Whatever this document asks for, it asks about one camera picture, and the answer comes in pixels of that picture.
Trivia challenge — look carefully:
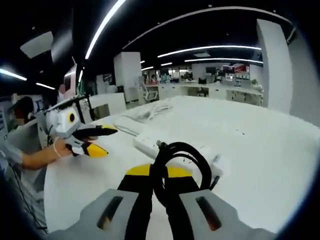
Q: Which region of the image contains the white office chair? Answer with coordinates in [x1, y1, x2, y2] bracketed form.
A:
[140, 82, 160, 104]

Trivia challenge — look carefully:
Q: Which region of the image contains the red wall sign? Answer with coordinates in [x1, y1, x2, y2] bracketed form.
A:
[222, 64, 251, 75]

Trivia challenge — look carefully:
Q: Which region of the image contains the white coiled cord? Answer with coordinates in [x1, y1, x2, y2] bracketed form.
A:
[134, 98, 175, 121]

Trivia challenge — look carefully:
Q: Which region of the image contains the white charger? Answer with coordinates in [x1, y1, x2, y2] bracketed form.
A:
[211, 154, 232, 176]

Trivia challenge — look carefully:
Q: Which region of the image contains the person's head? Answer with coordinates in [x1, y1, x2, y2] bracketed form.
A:
[9, 96, 38, 126]

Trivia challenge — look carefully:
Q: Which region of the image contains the white office counter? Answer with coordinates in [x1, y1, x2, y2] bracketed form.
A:
[142, 81, 264, 106]

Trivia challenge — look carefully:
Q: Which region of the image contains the white power strip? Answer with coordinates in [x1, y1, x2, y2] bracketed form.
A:
[132, 134, 176, 161]

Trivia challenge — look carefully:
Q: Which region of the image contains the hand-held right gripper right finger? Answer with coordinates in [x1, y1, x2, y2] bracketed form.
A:
[165, 166, 276, 240]

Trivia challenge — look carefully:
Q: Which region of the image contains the person's left hand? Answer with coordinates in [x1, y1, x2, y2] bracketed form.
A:
[57, 136, 75, 158]

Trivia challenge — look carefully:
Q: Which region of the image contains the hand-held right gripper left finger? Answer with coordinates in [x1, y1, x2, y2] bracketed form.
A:
[46, 163, 154, 240]

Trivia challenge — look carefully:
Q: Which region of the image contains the tilted display panel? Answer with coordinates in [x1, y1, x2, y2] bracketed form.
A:
[63, 65, 78, 100]

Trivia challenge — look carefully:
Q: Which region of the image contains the straight ceiling light strip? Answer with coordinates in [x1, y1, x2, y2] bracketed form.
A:
[184, 57, 264, 63]
[157, 45, 262, 58]

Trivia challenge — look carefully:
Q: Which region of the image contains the grey ceiling panel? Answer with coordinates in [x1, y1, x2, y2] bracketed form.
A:
[19, 31, 55, 60]

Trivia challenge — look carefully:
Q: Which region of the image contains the black charger cable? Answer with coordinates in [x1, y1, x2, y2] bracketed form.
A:
[151, 141, 221, 210]

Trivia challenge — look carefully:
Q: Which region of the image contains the curved ceiling light strip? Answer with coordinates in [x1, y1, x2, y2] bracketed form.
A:
[84, 0, 127, 60]

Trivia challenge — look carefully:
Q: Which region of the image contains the person's striped shirt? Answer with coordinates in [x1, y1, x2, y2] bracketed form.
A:
[0, 122, 43, 176]

